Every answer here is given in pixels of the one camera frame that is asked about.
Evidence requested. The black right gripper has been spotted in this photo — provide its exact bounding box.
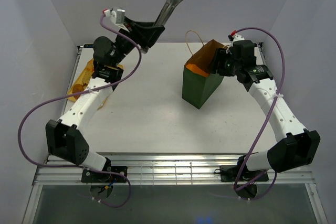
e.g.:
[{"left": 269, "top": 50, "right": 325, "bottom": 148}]
[{"left": 207, "top": 48, "right": 240, "bottom": 77}]

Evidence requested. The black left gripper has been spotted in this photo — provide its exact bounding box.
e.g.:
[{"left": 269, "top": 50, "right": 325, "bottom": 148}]
[{"left": 112, "top": 17, "right": 165, "bottom": 67}]

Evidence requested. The long ridged twisted bread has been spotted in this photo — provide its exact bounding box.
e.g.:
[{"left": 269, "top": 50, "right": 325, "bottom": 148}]
[{"left": 185, "top": 63, "right": 210, "bottom": 77}]

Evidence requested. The green paper bag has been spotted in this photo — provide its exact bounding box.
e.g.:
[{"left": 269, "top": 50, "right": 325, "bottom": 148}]
[{"left": 182, "top": 39, "right": 227, "bottom": 109}]

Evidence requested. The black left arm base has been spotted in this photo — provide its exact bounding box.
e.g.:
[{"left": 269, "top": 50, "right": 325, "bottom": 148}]
[{"left": 81, "top": 166, "right": 128, "bottom": 183}]

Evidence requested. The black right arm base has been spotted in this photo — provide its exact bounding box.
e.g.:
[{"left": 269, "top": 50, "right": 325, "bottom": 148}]
[{"left": 214, "top": 165, "right": 269, "bottom": 182}]

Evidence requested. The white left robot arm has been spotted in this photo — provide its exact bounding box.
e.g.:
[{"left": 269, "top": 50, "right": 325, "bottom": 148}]
[{"left": 46, "top": 18, "right": 165, "bottom": 182}]

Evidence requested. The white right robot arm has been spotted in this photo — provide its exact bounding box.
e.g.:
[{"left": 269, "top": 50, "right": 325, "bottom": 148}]
[{"left": 211, "top": 40, "right": 320, "bottom": 180}]

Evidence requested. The yellow plastic tray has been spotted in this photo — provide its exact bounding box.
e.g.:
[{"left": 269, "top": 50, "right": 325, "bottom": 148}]
[{"left": 67, "top": 58, "right": 123, "bottom": 109}]

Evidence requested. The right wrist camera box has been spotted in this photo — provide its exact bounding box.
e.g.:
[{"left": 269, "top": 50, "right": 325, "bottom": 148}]
[{"left": 228, "top": 30, "right": 245, "bottom": 47}]

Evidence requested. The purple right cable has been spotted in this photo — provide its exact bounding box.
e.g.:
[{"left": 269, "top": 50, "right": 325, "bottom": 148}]
[{"left": 233, "top": 27, "right": 286, "bottom": 200}]

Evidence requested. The purple cable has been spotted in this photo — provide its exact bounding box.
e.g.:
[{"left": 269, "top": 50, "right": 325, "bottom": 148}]
[
  {"left": 233, "top": 27, "right": 286, "bottom": 200},
  {"left": 17, "top": 14, "right": 144, "bottom": 208}
]

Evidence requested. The aluminium table rail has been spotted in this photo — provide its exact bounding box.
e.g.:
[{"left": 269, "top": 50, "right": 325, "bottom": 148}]
[{"left": 33, "top": 153, "right": 316, "bottom": 187}]

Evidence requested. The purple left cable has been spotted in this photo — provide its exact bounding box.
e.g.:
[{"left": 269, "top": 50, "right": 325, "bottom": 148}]
[{"left": 17, "top": 14, "right": 144, "bottom": 208}]

